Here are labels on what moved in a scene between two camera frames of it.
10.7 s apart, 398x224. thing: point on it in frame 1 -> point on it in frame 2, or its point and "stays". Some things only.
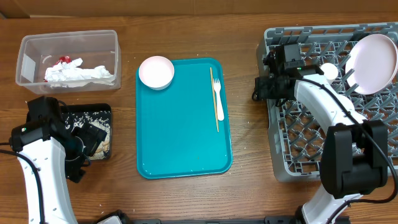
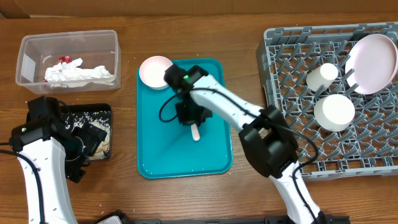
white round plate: (374, 61) stays
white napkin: (69, 74) stays
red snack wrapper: (62, 59) stays
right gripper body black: (268, 87) -> (188, 112)
